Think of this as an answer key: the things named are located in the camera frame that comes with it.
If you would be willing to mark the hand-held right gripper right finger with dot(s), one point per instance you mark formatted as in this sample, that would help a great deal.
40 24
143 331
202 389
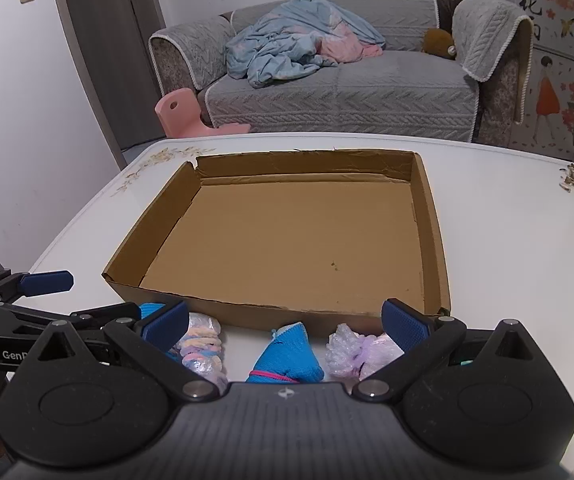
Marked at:
407 325

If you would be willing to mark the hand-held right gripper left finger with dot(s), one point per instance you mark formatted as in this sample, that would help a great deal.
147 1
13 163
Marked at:
167 322

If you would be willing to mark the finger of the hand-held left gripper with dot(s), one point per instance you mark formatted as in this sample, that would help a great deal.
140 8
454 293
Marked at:
112 312
47 282

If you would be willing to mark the pastel fluffy sock bundle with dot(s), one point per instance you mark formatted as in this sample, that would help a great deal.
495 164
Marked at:
202 340

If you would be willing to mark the purple white fluffy sock bundle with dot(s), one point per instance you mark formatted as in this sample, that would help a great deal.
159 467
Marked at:
352 355

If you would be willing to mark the blue sock roll pink band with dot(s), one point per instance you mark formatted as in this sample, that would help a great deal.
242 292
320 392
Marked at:
287 355

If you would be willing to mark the shallow cardboard box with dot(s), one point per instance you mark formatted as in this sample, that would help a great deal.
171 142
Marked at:
292 230

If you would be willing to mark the pink plastic chair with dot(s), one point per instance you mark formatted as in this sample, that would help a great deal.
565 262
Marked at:
179 110

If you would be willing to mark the grey door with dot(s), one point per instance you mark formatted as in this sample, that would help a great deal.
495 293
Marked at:
102 60

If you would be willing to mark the grey quilted sofa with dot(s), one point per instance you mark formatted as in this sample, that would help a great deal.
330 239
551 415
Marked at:
367 95

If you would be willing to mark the grey quilted armrest cover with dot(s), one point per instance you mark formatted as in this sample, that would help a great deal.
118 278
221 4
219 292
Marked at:
187 50
487 35

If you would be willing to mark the brown plush toy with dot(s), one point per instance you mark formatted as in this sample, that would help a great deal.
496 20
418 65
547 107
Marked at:
437 40

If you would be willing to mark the blue pink blanket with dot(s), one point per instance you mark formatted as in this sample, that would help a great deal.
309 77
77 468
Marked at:
277 45

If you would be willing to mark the fridge with floral stickers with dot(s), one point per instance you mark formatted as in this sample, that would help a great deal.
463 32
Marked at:
557 35

